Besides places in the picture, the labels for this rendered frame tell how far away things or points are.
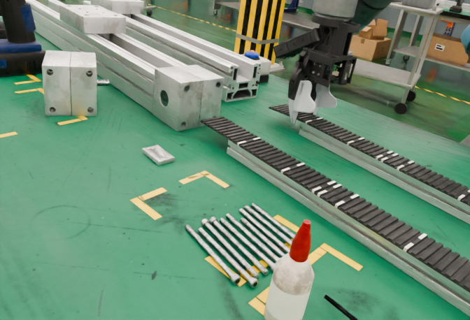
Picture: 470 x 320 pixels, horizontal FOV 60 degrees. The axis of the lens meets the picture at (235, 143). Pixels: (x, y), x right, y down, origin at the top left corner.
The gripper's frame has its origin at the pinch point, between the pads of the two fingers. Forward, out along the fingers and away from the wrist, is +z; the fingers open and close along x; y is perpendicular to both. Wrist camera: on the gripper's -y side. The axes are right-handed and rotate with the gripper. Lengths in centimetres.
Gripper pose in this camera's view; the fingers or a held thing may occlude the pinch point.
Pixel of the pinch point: (301, 114)
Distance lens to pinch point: 85.1
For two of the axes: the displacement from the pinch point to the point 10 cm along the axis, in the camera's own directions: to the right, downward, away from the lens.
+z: -1.3, 8.9, 4.3
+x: 7.6, -1.9, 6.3
